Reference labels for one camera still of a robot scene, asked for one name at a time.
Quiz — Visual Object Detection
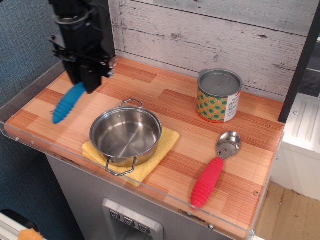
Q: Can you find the black white corner object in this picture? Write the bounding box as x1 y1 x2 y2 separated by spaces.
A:
0 209 38 240

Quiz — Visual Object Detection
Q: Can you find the white toy sink unit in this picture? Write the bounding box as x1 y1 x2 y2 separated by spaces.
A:
270 93 320 200

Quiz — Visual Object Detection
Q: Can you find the dark right vertical post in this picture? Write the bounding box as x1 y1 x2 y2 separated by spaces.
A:
278 3 320 124

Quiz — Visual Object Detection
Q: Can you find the silver dispenser button panel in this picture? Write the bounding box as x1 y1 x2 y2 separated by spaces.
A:
102 198 164 240

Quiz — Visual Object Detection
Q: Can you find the blue handled metal fork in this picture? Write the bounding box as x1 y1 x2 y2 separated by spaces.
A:
52 82 86 124

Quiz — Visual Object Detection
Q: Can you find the grey toy fridge cabinet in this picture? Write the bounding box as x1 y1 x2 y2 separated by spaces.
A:
45 153 236 240

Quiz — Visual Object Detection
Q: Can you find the stainless steel pot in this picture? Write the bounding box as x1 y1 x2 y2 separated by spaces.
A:
89 98 163 177

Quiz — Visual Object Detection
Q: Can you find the black vertical post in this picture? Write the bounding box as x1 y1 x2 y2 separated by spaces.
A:
94 0 116 58

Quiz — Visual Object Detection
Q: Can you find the green orange patterned tin can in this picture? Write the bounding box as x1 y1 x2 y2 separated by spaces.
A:
196 68 243 123

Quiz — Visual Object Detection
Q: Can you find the yellow folded cloth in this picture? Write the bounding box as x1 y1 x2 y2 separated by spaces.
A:
81 127 180 188

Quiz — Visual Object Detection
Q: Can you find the red handled metal spoon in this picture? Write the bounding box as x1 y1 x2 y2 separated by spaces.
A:
190 131 242 208

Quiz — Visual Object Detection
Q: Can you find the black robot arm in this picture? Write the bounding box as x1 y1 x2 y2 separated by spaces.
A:
49 0 116 94

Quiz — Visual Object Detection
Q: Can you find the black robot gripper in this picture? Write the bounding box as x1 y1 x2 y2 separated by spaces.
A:
49 21 117 94

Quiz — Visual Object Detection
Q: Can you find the orange plush object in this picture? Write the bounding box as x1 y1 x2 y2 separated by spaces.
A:
18 228 44 240

